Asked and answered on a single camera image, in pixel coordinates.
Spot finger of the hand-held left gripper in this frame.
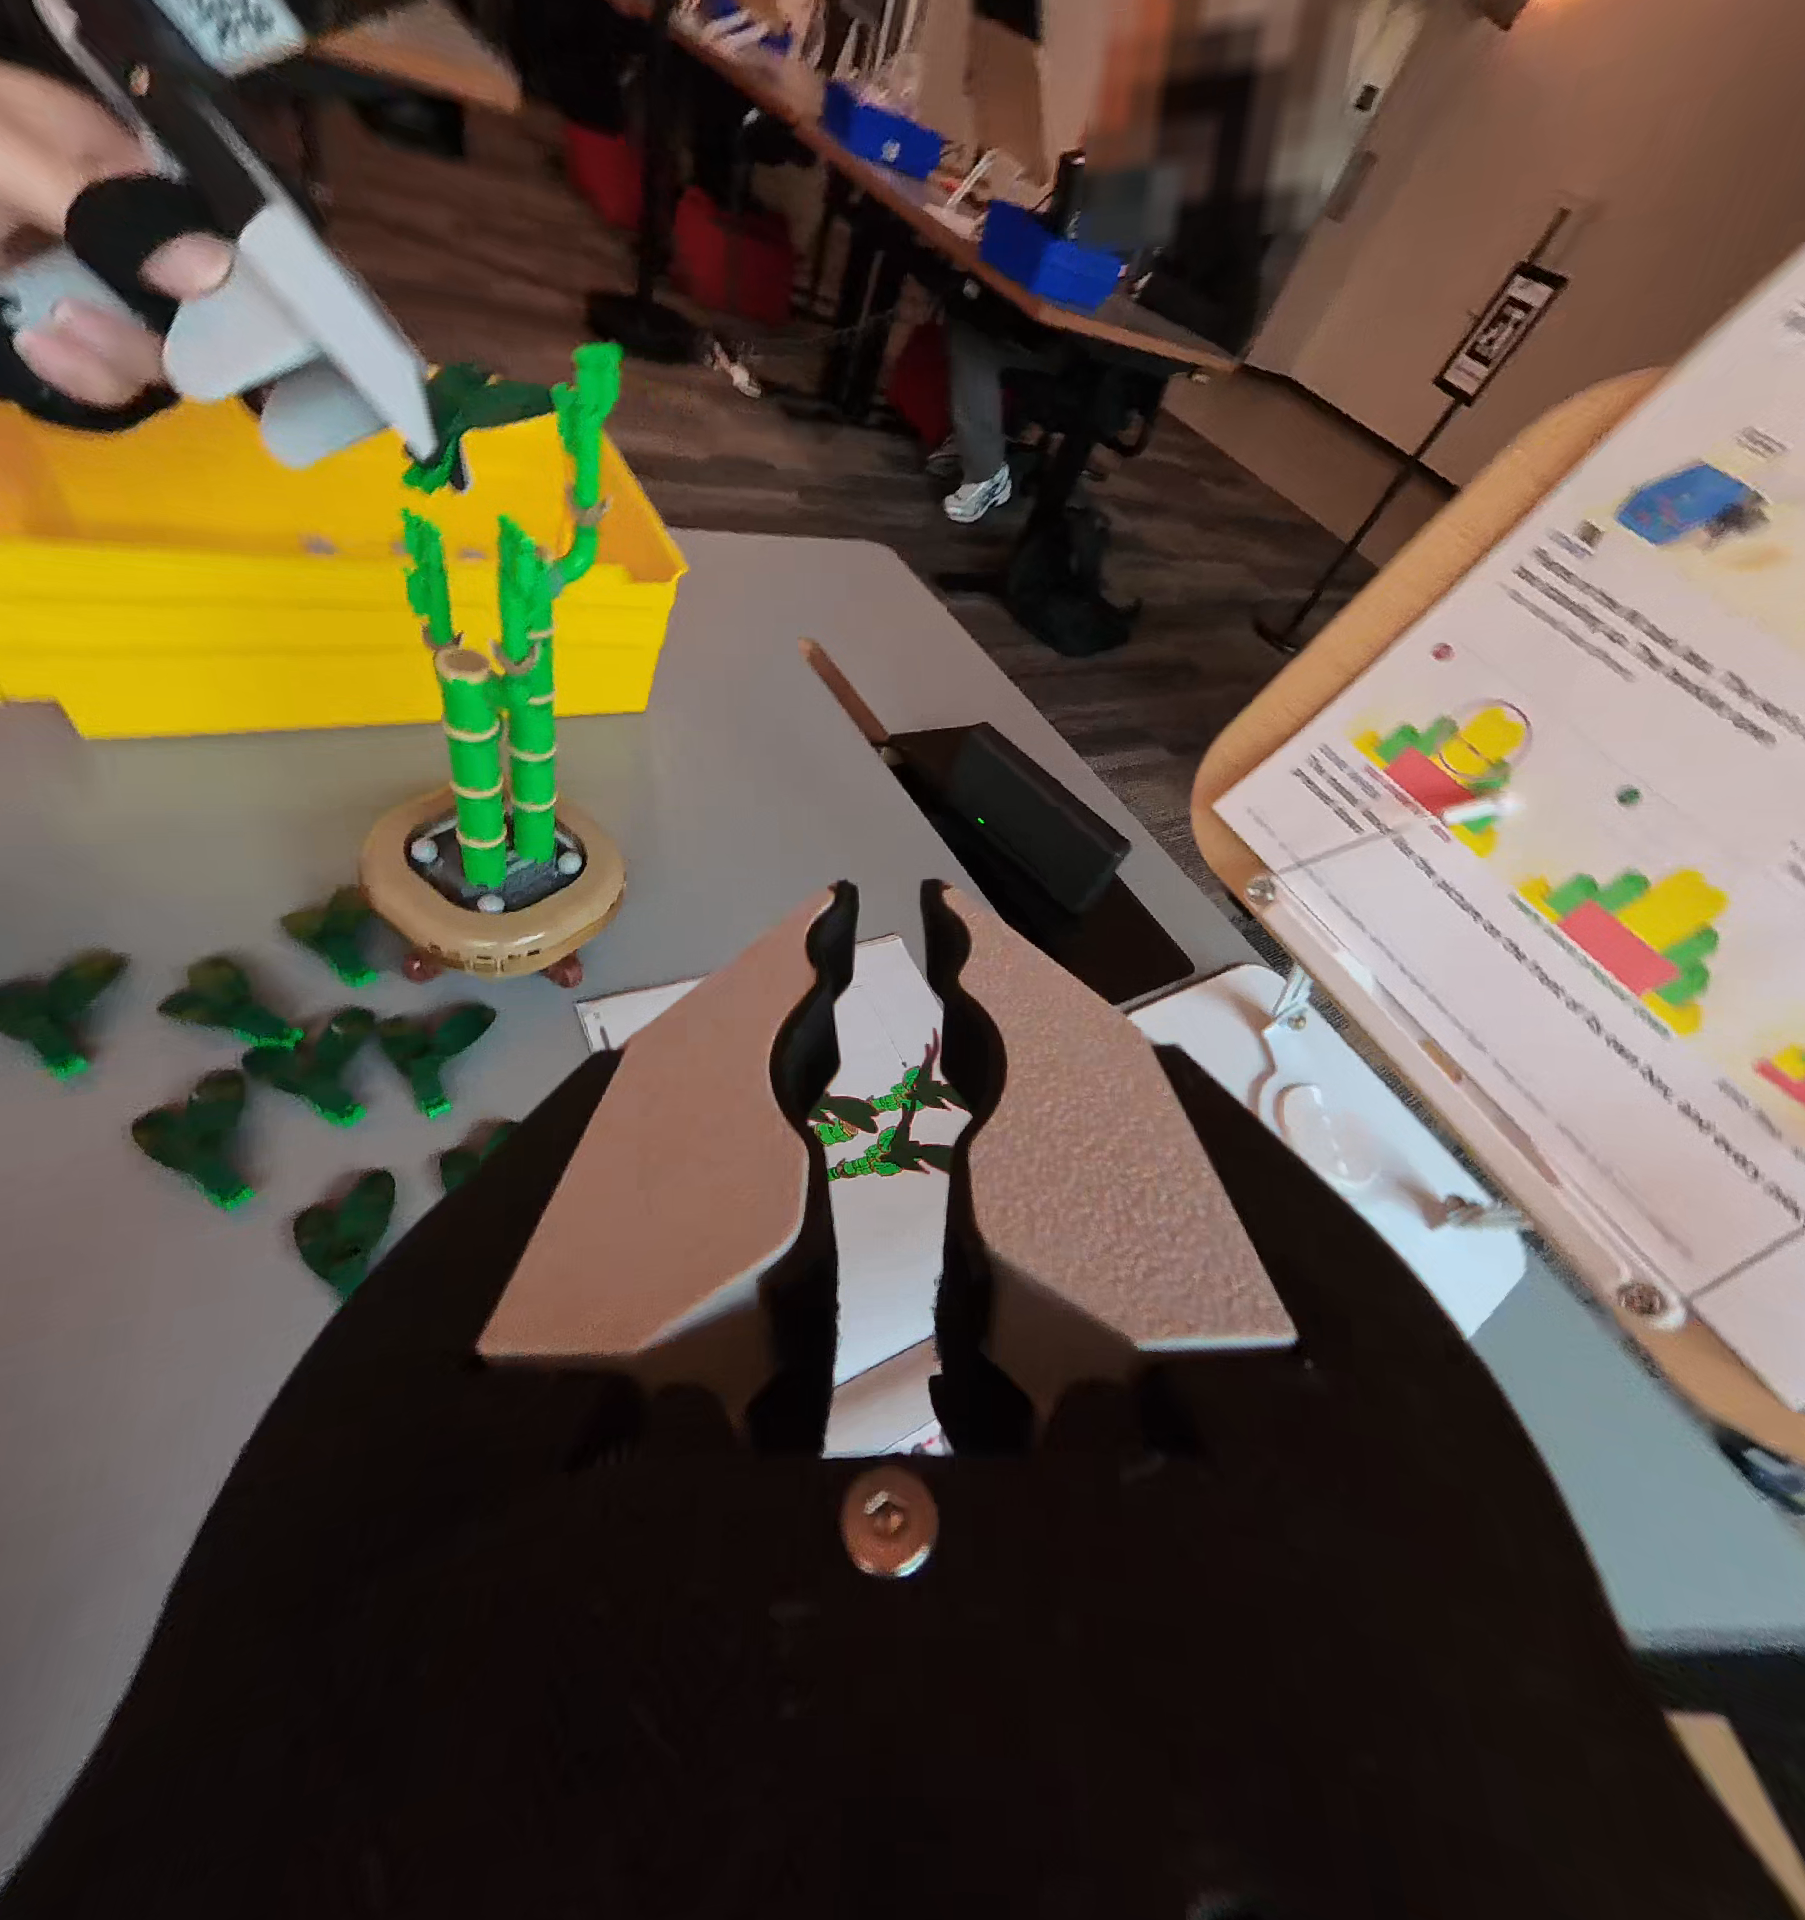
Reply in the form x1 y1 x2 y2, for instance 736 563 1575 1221
235 197 445 460

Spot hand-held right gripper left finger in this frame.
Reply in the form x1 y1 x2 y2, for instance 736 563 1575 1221
480 885 863 1454

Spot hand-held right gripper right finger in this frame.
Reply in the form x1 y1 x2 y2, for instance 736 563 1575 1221
918 878 1302 1454

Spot dark green lego leaf piece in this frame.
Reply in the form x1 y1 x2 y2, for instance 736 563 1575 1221
396 361 555 495

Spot yellow plastic bin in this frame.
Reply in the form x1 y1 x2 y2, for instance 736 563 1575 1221
0 380 692 738

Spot green lego bamboo model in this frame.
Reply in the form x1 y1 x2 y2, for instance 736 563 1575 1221
361 340 629 987

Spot group of green lego leaves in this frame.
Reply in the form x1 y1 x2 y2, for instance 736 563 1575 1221
0 885 523 1301

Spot lego instruction booklet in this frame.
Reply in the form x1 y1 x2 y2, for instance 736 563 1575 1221
575 934 993 1459

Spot person's left hand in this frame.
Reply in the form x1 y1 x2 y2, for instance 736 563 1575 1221
0 59 235 409

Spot white document stand base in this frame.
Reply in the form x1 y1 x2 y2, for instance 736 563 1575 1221
1130 966 1529 1344

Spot red plastic bin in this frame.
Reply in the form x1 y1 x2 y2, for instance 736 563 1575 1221
560 121 651 226
674 197 799 323

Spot tall black pole stand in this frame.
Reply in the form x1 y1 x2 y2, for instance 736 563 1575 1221
587 0 707 367

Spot black power box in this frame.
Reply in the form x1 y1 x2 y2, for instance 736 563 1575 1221
944 722 1134 912

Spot printed task instruction sheet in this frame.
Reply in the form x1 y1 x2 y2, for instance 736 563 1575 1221
1211 197 1805 1414

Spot blue plastic bin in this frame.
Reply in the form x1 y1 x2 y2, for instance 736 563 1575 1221
982 204 1130 311
827 81 944 176

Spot black bag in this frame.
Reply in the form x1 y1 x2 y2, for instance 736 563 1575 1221
1007 502 1138 658

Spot long wooden top desk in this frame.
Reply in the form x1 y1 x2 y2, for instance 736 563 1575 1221
674 0 1242 376

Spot small framed sign stand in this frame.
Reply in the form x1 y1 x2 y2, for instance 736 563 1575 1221
1256 265 1575 649

